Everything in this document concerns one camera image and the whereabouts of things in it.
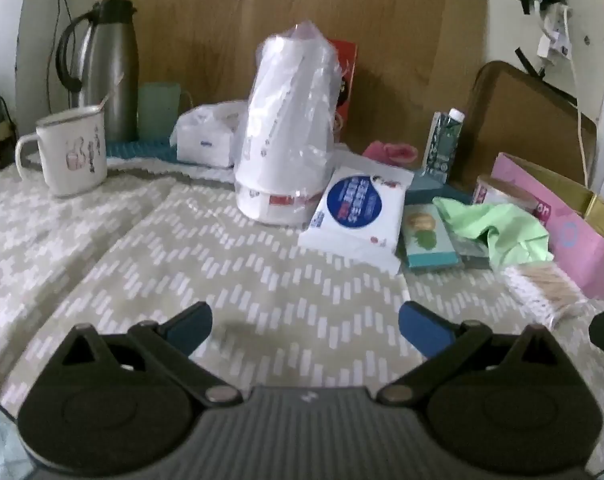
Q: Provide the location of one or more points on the red snack box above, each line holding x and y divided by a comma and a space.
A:
346, 85

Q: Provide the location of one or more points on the bagged stack of paper cups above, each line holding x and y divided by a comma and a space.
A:
282, 135

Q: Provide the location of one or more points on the blue glasses case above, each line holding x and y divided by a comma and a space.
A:
422, 187

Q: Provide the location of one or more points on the pink cardboard box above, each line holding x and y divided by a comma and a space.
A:
577, 240

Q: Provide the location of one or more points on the brown tray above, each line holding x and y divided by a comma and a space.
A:
512, 120

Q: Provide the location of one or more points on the wooden board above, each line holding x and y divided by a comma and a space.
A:
206, 10

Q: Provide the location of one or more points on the white power strip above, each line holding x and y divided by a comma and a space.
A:
557, 35

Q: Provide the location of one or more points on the beige zigzag tablecloth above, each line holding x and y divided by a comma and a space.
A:
131, 260

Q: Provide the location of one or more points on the round white snack can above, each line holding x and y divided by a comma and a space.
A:
492, 190

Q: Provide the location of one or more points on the pink fuzzy cloth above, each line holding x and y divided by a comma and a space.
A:
389, 151

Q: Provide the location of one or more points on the cotton swab pack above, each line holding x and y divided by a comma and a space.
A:
542, 290

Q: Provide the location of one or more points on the green patterned drink carton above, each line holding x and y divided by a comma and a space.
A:
442, 150

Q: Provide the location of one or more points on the green plastic cup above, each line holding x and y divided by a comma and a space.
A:
156, 110

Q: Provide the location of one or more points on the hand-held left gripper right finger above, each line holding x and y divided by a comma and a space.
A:
422, 330

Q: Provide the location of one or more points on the white enamel mug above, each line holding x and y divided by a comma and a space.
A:
71, 160

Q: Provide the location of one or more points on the white wet wipes pack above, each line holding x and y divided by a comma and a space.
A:
357, 210

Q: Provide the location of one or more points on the steel thermos jug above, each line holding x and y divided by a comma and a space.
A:
109, 70

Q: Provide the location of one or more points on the white tissue pack in bag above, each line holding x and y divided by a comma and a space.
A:
201, 135

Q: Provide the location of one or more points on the metal spoon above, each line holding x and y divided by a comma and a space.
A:
104, 104

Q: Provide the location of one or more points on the small teal box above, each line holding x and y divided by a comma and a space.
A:
427, 235

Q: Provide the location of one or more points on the light green cloth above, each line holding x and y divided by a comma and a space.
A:
497, 225

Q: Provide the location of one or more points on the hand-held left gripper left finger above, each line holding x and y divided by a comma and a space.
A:
194, 327

